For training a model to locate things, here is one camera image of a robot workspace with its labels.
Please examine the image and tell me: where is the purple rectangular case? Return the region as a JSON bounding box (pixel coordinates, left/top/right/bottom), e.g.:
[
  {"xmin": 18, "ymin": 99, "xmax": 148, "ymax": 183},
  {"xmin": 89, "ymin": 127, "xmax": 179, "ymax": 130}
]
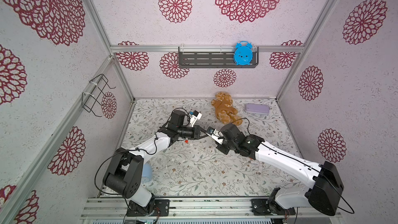
[{"xmin": 245, "ymin": 103, "xmax": 270, "ymax": 115}]

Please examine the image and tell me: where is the grey wall shelf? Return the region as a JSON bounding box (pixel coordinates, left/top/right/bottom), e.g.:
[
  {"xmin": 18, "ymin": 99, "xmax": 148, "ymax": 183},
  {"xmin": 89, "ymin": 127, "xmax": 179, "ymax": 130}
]
[{"xmin": 178, "ymin": 47, "xmax": 259, "ymax": 69}]

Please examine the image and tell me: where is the black wire wall basket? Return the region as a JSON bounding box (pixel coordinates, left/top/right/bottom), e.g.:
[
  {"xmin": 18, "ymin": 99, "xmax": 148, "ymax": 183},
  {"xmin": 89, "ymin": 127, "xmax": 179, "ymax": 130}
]
[{"xmin": 81, "ymin": 74, "xmax": 116, "ymax": 118}]

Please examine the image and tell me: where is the brown teddy bear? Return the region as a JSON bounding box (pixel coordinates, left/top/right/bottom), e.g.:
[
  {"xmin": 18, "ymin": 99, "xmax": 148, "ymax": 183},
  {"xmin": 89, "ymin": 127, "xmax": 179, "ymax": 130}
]
[{"xmin": 211, "ymin": 92, "xmax": 243, "ymax": 126}]

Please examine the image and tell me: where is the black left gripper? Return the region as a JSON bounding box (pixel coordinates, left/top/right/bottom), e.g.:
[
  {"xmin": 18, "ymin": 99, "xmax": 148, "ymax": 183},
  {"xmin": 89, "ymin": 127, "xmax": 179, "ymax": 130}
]
[{"xmin": 178, "ymin": 125, "xmax": 208, "ymax": 141}]

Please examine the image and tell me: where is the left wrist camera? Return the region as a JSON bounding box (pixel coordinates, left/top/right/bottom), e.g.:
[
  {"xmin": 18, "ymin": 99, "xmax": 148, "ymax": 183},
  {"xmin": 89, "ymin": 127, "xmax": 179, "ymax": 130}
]
[{"xmin": 189, "ymin": 111, "xmax": 202, "ymax": 128}]

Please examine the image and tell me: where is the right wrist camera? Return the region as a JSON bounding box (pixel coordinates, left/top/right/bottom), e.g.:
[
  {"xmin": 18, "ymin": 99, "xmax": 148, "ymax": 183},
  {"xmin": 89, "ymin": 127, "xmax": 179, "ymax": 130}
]
[{"xmin": 206, "ymin": 127, "xmax": 224, "ymax": 145}]

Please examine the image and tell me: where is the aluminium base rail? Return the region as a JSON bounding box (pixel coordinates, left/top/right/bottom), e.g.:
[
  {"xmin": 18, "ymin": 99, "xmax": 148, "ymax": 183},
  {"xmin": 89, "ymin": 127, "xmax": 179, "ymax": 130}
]
[{"xmin": 78, "ymin": 197, "xmax": 344, "ymax": 224}]

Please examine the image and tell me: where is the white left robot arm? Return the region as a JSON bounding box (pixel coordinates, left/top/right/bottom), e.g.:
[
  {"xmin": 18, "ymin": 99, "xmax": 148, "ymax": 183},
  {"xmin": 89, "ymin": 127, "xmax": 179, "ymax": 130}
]
[{"xmin": 103, "ymin": 108, "xmax": 206, "ymax": 216}]

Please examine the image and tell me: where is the light blue cup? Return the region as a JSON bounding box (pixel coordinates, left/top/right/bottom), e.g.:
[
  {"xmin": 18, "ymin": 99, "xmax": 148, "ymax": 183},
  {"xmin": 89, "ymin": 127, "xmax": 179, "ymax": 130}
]
[{"xmin": 142, "ymin": 163, "xmax": 153, "ymax": 183}]

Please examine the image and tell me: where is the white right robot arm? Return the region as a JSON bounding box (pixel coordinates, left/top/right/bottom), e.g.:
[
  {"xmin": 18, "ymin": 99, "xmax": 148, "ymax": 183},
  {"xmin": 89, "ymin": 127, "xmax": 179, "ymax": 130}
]
[{"xmin": 207, "ymin": 123, "xmax": 344, "ymax": 216}]

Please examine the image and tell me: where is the blue alarm clock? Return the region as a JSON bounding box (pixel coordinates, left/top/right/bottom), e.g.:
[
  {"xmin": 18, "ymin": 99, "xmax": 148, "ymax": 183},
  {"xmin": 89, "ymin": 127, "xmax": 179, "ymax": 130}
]
[{"xmin": 233, "ymin": 41, "xmax": 253, "ymax": 65}]

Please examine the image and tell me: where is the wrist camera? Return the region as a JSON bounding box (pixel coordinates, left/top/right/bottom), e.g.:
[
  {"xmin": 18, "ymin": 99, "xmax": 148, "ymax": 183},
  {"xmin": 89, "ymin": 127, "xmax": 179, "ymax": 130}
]
[
  {"xmin": 206, "ymin": 127, "xmax": 224, "ymax": 145},
  {"xmin": 189, "ymin": 111, "xmax": 202, "ymax": 128}
]

